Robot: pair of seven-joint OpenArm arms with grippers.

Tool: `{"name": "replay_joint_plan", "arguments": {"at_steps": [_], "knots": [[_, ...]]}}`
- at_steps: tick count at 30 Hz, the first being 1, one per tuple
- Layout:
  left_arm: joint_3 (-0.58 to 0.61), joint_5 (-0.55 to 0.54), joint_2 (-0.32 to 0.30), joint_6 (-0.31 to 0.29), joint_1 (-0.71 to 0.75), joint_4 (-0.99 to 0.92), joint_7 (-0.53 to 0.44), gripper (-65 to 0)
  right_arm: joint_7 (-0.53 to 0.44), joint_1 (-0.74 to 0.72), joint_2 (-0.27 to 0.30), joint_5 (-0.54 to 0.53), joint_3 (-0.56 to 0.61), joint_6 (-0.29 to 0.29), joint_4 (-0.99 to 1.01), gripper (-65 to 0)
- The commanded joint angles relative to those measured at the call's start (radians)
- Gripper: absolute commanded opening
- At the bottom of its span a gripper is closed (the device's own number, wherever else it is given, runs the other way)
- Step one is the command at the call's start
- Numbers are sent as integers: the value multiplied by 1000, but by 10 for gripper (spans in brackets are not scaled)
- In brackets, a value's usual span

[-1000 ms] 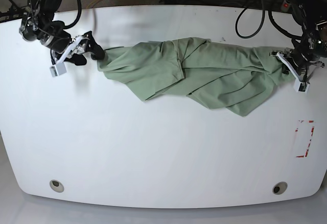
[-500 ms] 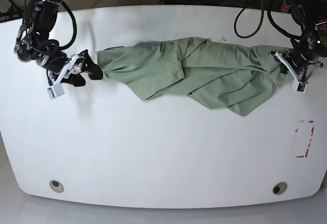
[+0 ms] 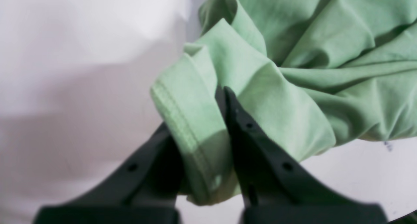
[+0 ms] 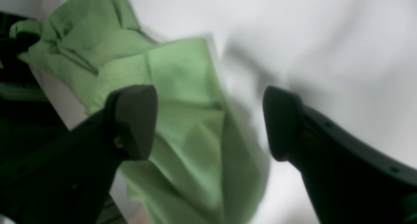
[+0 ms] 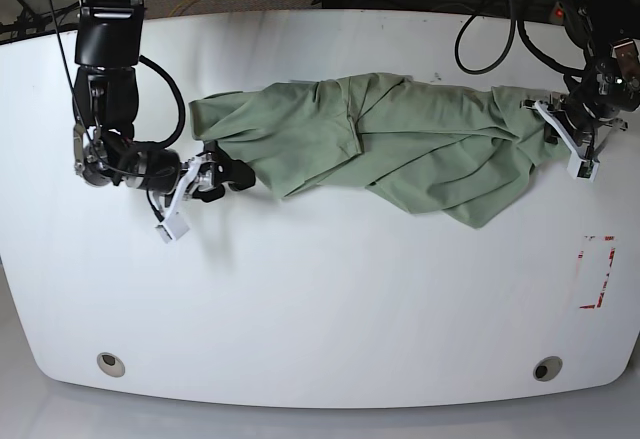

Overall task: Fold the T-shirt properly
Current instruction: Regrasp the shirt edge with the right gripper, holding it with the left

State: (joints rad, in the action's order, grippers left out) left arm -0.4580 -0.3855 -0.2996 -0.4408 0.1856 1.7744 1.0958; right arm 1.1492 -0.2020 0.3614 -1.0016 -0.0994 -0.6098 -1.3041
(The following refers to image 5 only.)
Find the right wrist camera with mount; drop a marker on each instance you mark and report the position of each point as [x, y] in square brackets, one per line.
[171, 225]

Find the right table grommet hole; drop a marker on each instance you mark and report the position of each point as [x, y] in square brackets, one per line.
[547, 369]

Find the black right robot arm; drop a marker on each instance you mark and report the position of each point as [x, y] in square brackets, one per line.
[105, 101]

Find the black power strip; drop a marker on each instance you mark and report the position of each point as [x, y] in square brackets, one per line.
[557, 15]

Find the black tripod legs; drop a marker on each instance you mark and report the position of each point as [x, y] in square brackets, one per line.
[30, 24]

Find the red tape rectangle marking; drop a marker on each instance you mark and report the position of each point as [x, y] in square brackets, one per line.
[594, 267]

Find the table grommet hole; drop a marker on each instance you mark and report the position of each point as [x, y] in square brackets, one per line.
[111, 365]
[547, 369]

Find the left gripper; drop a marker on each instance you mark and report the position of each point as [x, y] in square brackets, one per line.
[581, 118]

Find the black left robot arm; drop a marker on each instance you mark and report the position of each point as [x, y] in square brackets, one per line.
[606, 32]

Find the left table grommet hole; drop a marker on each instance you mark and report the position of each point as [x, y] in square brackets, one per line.
[111, 365]

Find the green T-shirt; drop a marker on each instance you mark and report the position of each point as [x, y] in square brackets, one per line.
[422, 147]

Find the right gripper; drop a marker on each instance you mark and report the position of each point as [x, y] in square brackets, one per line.
[208, 170]

